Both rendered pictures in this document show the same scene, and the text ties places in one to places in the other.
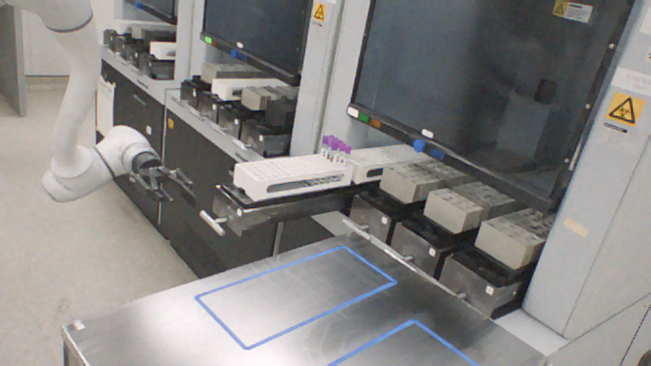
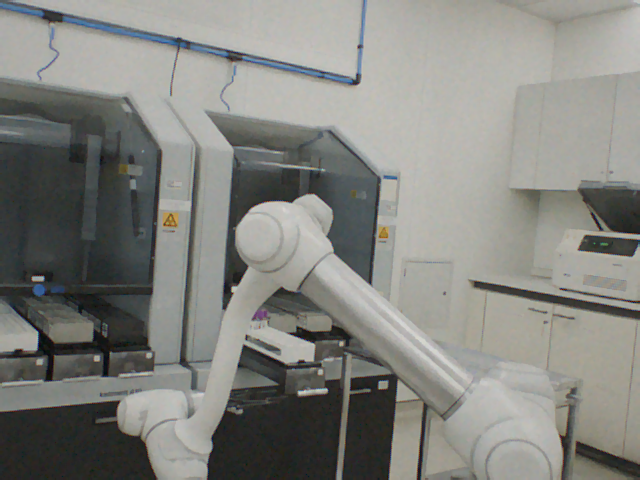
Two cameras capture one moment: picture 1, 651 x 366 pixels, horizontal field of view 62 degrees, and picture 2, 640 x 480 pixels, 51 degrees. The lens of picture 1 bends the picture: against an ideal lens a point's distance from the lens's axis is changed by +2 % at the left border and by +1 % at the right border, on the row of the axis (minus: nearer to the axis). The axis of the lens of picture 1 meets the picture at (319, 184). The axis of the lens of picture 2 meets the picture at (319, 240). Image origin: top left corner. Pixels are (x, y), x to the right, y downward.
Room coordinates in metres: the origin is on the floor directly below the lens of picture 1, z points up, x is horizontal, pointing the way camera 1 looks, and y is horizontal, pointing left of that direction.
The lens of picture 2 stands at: (0.84, 2.09, 1.28)
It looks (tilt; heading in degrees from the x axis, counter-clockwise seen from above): 3 degrees down; 278
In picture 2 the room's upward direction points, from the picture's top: 5 degrees clockwise
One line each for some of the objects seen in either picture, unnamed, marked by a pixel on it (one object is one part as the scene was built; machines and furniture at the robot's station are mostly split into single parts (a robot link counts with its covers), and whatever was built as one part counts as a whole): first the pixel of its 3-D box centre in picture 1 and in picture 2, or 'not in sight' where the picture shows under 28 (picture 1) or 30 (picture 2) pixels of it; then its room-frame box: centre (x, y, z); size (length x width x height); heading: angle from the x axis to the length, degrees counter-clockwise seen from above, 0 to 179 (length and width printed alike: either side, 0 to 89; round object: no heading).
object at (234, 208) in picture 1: (333, 189); (252, 352); (1.32, -0.04, 0.78); 0.73 x 0.14 x 0.09; 132
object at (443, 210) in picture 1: (447, 212); (317, 323); (1.15, -0.30, 0.85); 0.12 x 0.02 x 0.06; 42
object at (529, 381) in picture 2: not in sight; (515, 414); (0.59, 0.63, 0.87); 0.18 x 0.16 x 0.22; 83
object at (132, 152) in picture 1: (141, 161); (192, 407); (1.34, 0.49, 0.75); 0.09 x 0.06 x 0.09; 132
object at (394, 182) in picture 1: (399, 185); (281, 325); (1.26, -0.20, 0.85); 0.12 x 0.02 x 0.06; 43
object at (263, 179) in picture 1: (295, 177); (274, 345); (1.23, 0.06, 0.83); 0.30 x 0.10 x 0.06; 132
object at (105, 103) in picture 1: (103, 106); not in sight; (2.60, 1.15, 0.43); 0.27 x 0.02 x 0.36; 42
